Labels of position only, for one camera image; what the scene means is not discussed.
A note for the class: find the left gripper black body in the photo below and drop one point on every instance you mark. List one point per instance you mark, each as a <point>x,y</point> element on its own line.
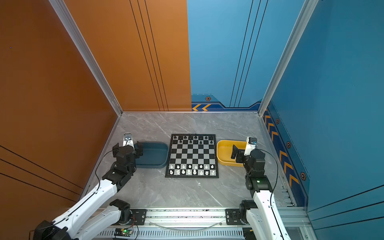
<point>139,152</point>

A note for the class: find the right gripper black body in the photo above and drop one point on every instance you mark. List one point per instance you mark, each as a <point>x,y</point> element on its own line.
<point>241,157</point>

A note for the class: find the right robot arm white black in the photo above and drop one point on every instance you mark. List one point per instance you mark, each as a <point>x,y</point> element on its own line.
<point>262,193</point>

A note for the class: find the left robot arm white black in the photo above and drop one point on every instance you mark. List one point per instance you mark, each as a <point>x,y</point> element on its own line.
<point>79,223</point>

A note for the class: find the white chess pieces row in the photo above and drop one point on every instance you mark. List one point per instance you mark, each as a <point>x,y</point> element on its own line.
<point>192,171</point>

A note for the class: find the black chess pieces on board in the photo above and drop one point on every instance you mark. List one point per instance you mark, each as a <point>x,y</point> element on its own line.
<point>193,139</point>

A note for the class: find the left green circuit board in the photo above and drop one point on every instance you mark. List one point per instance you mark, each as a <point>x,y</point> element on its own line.
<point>123,233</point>

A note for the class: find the yellow plastic tray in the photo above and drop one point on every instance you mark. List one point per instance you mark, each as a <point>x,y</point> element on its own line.
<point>224,152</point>

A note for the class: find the teal plastic tray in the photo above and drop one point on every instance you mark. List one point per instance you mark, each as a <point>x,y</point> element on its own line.
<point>155,155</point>

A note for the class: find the black white chessboard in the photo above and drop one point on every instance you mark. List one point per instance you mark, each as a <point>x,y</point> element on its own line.
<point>192,154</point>

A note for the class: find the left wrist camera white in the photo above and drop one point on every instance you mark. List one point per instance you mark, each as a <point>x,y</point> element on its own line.
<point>128,140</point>

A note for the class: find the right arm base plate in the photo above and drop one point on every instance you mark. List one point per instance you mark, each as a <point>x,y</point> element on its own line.
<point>236,217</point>

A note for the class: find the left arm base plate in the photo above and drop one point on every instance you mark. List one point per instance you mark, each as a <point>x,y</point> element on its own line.
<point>138,216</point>

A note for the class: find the aluminium mounting rail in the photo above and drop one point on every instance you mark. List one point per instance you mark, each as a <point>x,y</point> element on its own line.
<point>199,219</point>

